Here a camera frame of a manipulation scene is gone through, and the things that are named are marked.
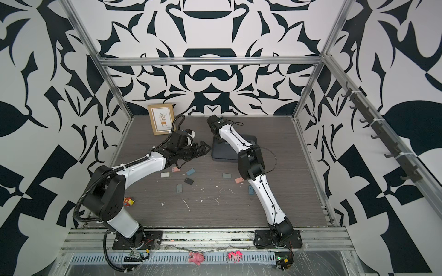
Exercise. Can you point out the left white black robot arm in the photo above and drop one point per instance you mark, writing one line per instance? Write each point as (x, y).
(102, 200)

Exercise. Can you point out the pink clip toy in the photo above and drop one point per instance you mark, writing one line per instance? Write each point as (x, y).
(235, 256)

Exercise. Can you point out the pink eraser centre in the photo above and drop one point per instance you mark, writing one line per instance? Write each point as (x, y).
(239, 180)

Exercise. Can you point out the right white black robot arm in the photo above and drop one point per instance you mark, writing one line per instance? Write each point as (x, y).
(252, 169)

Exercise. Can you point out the wooden picture frame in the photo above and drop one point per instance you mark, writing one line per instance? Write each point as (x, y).
(161, 116)

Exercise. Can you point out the blue eraser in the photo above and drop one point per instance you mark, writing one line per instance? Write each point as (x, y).
(190, 172)
(251, 190)

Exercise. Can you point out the pink pig toy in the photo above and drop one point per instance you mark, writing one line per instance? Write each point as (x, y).
(196, 258)

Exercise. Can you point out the small red yellow toy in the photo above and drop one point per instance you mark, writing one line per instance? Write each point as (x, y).
(128, 201)

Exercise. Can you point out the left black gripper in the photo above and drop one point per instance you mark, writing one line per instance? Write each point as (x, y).
(197, 153)

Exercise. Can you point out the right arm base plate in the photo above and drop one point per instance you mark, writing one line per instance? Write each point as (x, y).
(266, 239)

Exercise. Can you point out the dark grey storage box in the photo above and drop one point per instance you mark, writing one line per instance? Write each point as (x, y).
(223, 152)

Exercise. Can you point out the wall hook rail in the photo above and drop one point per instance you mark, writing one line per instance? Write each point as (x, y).
(384, 132)

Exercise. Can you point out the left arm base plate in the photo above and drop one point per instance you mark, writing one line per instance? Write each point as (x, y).
(148, 240)

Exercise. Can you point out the black eraser left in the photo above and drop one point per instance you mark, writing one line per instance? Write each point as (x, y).
(189, 181)

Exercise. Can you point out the grey eraser lower left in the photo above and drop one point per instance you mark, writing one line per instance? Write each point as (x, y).
(179, 188)

